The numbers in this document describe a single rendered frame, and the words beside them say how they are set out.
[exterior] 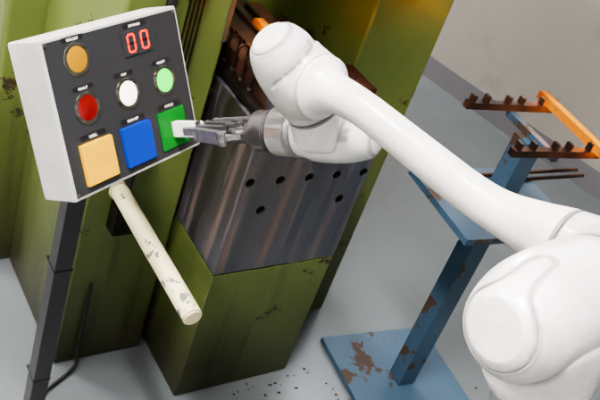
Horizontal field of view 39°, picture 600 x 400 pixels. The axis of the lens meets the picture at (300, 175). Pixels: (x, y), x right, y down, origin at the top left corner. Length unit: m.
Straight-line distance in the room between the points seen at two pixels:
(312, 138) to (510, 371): 0.60
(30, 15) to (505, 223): 1.48
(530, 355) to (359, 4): 1.47
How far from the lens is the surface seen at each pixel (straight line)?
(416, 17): 2.30
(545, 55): 4.41
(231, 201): 2.06
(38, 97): 1.49
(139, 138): 1.60
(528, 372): 0.94
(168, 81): 1.66
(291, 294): 2.41
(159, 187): 2.19
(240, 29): 2.18
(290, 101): 1.30
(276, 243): 2.22
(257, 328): 2.45
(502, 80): 4.55
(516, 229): 1.18
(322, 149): 1.41
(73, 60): 1.50
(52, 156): 1.51
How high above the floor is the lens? 1.89
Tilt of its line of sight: 32 degrees down
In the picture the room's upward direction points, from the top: 20 degrees clockwise
